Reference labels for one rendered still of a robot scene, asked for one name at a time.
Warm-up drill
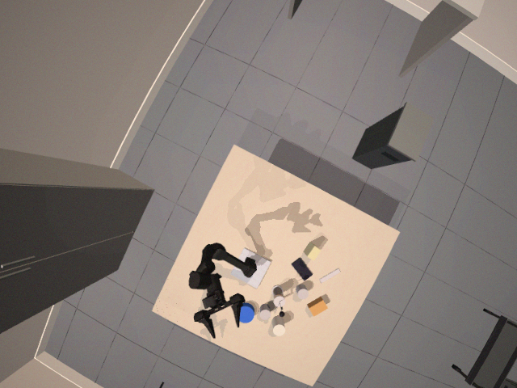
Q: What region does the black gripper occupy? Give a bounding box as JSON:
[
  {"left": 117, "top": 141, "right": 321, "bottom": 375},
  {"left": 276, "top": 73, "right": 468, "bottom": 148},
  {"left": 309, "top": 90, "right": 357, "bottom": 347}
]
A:
[{"left": 194, "top": 286, "right": 246, "bottom": 339}]

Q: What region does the blue cylinder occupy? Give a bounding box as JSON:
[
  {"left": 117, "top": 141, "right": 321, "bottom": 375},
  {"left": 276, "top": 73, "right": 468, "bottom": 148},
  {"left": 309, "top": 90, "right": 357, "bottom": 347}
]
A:
[{"left": 240, "top": 303, "right": 254, "bottom": 323}]

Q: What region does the white flat bar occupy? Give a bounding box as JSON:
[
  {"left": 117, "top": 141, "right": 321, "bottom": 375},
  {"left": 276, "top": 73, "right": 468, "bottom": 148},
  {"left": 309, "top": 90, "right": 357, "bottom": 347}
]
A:
[{"left": 319, "top": 269, "right": 340, "bottom": 283}]

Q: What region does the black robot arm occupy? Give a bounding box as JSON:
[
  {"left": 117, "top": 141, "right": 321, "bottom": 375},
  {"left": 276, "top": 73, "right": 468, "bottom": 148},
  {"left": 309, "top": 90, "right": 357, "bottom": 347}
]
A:
[{"left": 188, "top": 242, "right": 257, "bottom": 309}]

